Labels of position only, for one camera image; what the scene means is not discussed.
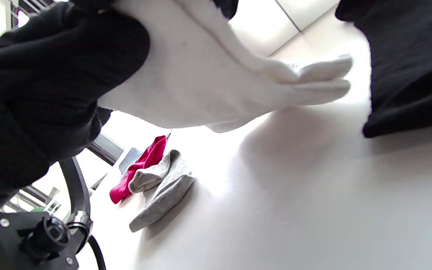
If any person's left hand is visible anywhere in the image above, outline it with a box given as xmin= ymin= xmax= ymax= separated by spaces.
xmin=335 ymin=0 xmax=432 ymax=138

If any person's right hand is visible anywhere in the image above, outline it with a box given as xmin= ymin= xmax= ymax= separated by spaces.
xmin=0 ymin=0 xmax=239 ymax=220

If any red sock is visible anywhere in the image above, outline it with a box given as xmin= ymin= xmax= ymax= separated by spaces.
xmin=109 ymin=135 xmax=168 ymax=205

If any grey sock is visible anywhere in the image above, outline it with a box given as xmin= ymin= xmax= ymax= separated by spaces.
xmin=128 ymin=149 xmax=195 ymax=233

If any dark window frame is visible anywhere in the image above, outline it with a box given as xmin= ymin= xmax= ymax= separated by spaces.
xmin=0 ymin=131 xmax=126 ymax=222

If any thin black cable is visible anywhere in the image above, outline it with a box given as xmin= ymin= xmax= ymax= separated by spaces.
xmin=87 ymin=234 xmax=107 ymax=270

